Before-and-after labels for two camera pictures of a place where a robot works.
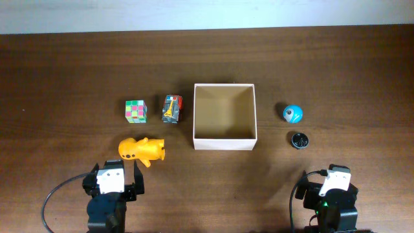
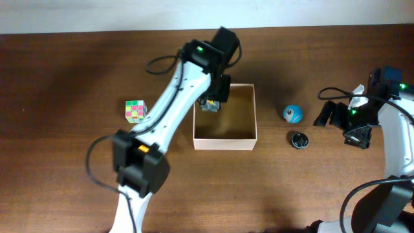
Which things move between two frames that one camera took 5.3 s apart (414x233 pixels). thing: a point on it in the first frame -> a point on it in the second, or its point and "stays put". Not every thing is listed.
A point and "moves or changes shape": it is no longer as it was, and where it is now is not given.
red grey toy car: x=173 y=106 moves or changes shape
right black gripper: x=312 y=189 -> x=361 y=139
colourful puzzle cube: x=136 y=111 stays put
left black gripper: x=132 y=191 -> x=224 y=90
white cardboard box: x=224 y=116 stays put
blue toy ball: x=292 y=113 stays put
